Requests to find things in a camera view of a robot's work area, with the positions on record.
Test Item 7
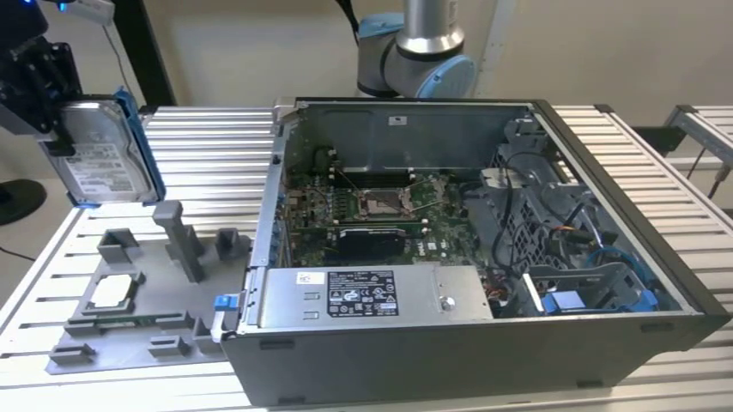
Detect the hard disk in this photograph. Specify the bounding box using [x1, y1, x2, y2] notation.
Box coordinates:
[37, 87, 168, 211]

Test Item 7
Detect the metal disk bay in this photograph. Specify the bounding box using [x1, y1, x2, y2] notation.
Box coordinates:
[514, 260, 657, 319]

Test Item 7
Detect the blue disk carrier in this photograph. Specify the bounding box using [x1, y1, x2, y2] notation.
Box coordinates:
[542, 291, 594, 317]

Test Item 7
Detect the black monitor stand base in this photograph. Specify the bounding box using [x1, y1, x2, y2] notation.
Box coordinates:
[0, 178, 48, 227]

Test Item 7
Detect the silver CPU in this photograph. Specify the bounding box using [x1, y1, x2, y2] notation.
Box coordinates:
[90, 276, 137, 308]

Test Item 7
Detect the grey plastic parts rack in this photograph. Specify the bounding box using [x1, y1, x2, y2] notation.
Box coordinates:
[44, 200, 253, 377]

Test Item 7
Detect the green RAM stick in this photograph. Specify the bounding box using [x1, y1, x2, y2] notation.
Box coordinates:
[82, 312, 185, 328]

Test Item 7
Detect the metal locking lever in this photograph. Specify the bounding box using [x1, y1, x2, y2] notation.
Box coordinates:
[336, 167, 366, 194]

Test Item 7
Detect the black RAM slot bank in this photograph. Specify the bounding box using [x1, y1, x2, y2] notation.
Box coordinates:
[336, 217, 430, 227]
[329, 166, 418, 188]

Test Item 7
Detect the silver power supply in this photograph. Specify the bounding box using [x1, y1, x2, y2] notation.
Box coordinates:
[253, 264, 495, 332]

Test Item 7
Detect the CPU socket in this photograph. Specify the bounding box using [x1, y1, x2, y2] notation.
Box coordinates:
[355, 186, 412, 221]

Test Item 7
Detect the green motherboard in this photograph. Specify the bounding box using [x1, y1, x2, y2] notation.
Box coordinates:
[277, 169, 491, 270]

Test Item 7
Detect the black PC case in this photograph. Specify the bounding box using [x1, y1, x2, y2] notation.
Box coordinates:
[208, 96, 733, 407]

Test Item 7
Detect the aluminium slat side table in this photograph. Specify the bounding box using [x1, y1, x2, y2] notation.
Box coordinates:
[666, 105, 733, 173]

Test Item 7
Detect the black upright post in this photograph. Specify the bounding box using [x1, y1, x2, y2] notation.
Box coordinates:
[105, 0, 177, 108]

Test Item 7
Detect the thin black floor cable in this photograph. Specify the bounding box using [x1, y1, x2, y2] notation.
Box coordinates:
[0, 246, 36, 263]

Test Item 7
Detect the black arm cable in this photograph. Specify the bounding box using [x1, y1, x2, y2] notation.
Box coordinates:
[333, 0, 363, 48]

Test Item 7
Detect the black power connector wire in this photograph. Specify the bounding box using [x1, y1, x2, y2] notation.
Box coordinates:
[547, 223, 594, 246]

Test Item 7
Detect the blue wire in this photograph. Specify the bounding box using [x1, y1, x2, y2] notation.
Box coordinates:
[586, 245, 659, 297]

